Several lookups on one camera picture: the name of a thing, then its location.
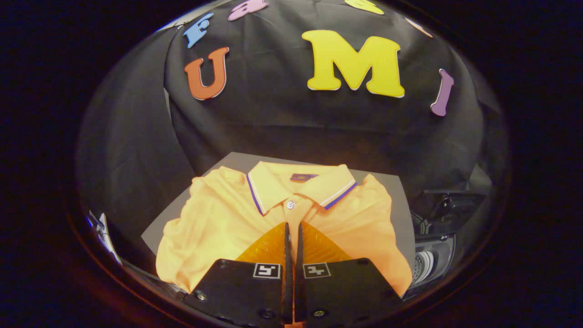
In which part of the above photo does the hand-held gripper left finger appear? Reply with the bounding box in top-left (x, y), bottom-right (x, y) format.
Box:
top-left (182, 221), bottom-right (292, 328)

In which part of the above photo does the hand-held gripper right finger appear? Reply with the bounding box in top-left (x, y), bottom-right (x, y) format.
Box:
top-left (294, 221), bottom-right (406, 325)

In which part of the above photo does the orange polo shirt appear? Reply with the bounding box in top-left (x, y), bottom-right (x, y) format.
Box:
top-left (156, 161), bottom-right (413, 297)

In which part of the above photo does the dark washing machine lid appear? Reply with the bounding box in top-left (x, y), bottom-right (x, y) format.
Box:
top-left (412, 189), bottom-right (488, 235)

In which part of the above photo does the grey cabinet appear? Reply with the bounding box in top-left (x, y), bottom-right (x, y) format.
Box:
top-left (141, 152), bottom-right (416, 274)

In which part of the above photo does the blue and white object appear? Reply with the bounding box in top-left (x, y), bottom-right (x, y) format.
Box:
top-left (87, 212), bottom-right (123, 265)

